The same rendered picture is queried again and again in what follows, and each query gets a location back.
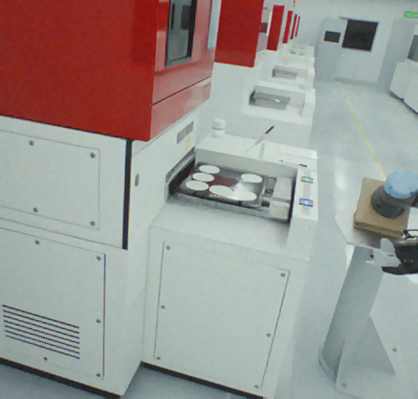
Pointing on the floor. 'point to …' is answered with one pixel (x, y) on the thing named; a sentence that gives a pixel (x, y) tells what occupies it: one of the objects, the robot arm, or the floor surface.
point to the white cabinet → (218, 312)
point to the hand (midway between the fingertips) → (373, 261)
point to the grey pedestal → (361, 340)
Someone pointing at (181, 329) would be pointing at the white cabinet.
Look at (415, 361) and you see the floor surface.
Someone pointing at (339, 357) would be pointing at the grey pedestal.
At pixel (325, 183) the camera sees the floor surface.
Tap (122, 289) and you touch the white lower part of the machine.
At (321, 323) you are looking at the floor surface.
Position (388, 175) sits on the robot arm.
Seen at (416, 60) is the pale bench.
